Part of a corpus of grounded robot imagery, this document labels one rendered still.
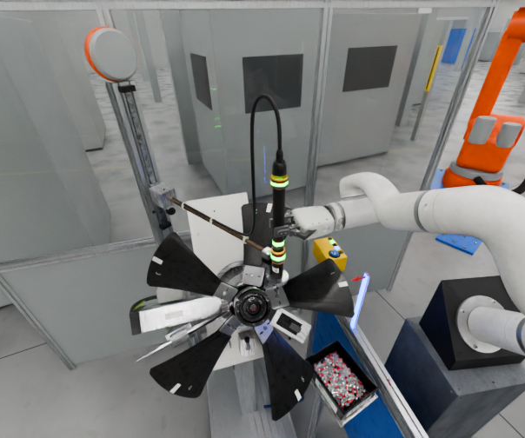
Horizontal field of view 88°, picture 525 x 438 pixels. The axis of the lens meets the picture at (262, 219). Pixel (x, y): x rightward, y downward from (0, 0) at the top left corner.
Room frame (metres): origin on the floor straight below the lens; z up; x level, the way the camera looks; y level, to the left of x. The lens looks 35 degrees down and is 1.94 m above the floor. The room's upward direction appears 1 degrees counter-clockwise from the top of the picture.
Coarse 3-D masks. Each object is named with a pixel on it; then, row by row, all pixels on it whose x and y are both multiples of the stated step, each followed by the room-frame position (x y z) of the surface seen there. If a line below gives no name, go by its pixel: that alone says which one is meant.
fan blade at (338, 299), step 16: (304, 272) 0.71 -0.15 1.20; (320, 272) 0.70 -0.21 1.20; (336, 272) 0.70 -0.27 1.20; (288, 288) 0.64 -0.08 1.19; (304, 288) 0.64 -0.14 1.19; (320, 288) 0.64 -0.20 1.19; (336, 288) 0.64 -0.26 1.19; (304, 304) 0.58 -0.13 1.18; (320, 304) 0.58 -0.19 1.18; (336, 304) 0.59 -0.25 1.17; (352, 304) 0.59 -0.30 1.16
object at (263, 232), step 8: (248, 208) 0.84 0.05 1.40; (264, 208) 0.82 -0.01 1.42; (272, 208) 0.81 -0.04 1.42; (288, 208) 0.80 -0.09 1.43; (248, 216) 0.82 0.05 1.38; (256, 216) 0.81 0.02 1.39; (264, 216) 0.79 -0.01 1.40; (272, 216) 0.78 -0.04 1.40; (248, 224) 0.80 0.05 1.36; (256, 224) 0.78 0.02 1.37; (264, 224) 0.77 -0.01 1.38; (288, 224) 0.75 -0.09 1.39; (248, 232) 0.78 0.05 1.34; (256, 232) 0.76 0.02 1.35; (264, 232) 0.74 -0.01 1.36; (272, 232) 0.73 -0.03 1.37; (256, 240) 0.74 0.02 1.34; (264, 240) 0.72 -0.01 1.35; (272, 240) 0.71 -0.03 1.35; (248, 248) 0.73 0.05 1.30; (248, 256) 0.70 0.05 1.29; (256, 256) 0.69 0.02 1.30; (248, 264) 0.68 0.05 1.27; (256, 264) 0.67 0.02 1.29; (264, 264) 0.65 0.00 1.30
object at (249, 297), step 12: (240, 288) 0.65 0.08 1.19; (252, 288) 0.58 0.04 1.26; (264, 288) 0.66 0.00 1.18; (240, 300) 0.55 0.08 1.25; (252, 300) 0.56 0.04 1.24; (264, 300) 0.56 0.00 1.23; (240, 312) 0.53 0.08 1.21; (252, 312) 0.53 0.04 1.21; (264, 312) 0.54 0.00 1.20; (252, 324) 0.50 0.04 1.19
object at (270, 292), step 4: (272, 288) 0.65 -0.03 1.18; (280, 288) 0.65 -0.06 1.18; (268, 292) 0.63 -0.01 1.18; (272, 292) 0.63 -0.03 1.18; (280, 292) 0.63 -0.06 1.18; (284, 292) 0.63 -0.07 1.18; (272, 296) 0.61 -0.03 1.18; (280, 296) 0.61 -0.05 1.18; (284, 296) 0.61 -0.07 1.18; (272, 300) 0.60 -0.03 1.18; (276, 300) 0.60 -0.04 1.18; (280, 300) 0.60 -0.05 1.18; (284, 300) 0.60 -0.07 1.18; (272, 304) 0.58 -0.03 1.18; (276, 304) 0.58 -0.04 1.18; (284, 304) 0.58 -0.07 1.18; (288, 304) 0.58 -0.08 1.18; (272, 308) 0.57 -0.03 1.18; (276, 308) 0.57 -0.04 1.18
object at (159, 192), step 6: (150, 186) 1.03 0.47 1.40; (156, 186) 1.04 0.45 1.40; (162, 186) 1.04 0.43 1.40; (168, 186) 1.03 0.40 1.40; (150, 192) 1.01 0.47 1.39; (156, 192) 0.98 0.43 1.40; (162, 192) 0.98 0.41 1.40; (168, 192) 0.99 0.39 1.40; (174, 192) 1.01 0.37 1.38; (156, 198) 0.99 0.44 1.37; (162, 198) 0.97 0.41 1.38; (156, 204) 1.00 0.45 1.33; (162, 204) 0.97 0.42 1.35; (168, 204) 0.98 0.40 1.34
